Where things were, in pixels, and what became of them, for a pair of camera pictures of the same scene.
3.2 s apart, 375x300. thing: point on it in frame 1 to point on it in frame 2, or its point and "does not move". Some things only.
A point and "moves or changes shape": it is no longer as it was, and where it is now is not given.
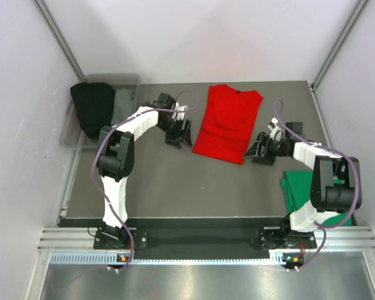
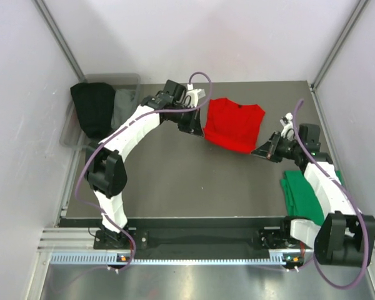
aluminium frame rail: x=328 y=239 does not move
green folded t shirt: x=296 y=187 does not move
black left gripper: x=187 y=133 to x=193 y=125
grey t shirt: x=125 y=105 does not move
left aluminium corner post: x=41 y=5 does not move
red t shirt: x=229 y=117 moves or changes shape
